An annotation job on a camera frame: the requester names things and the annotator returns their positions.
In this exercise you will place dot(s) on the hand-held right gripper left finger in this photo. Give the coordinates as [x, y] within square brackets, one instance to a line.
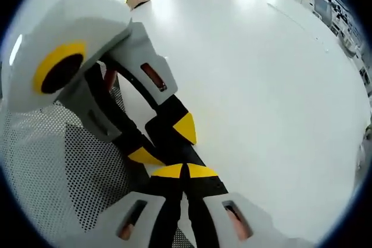
[145, 210]

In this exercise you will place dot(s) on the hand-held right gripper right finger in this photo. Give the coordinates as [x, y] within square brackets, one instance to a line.
[221, 224]

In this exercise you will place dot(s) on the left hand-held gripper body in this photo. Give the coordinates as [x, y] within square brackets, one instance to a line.
[72, 15]

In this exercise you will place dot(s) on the grey mesh office chair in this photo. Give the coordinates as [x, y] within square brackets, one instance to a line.
[43, 172]

